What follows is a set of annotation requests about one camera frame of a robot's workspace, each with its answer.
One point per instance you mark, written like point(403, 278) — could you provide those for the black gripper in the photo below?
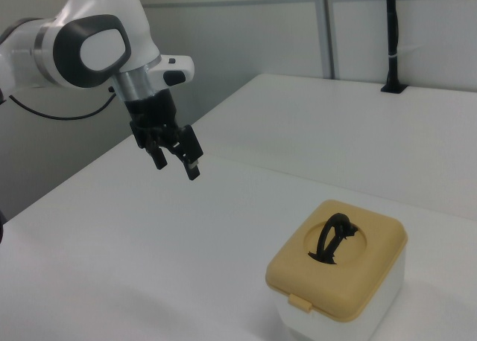
point(153, 108)

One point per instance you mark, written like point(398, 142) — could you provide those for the tan plastic case lid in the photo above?
point(357, 285)

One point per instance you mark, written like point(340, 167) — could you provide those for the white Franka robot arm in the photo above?
point(100, 54)

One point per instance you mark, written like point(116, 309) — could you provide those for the white plastic tool case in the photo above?
point(387, 303)

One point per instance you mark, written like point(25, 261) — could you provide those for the black pole with base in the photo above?
point(393, 28)

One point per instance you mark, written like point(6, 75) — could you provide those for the grey partition post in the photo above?
point(325, 28)

